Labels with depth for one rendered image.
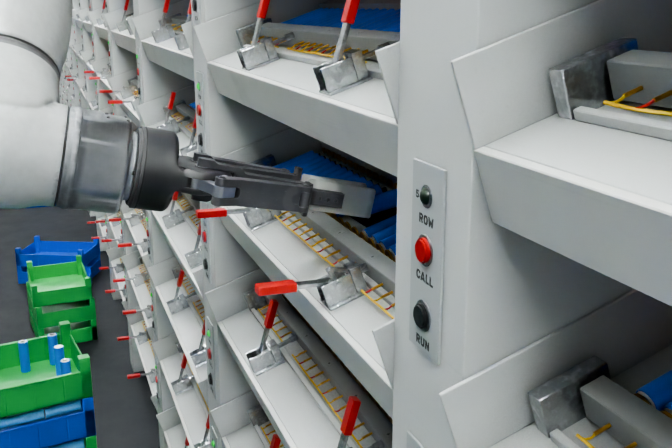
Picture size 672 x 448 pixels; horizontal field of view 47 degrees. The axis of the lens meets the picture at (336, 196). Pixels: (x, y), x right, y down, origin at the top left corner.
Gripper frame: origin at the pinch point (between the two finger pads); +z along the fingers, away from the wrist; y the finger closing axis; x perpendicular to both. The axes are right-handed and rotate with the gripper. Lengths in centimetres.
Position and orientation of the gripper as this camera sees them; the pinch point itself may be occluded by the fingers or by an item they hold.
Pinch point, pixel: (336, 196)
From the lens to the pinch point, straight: 77.8
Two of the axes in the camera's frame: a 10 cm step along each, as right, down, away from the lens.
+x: -2.1, 9.6, 1.7
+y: -3.3, -2.3, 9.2
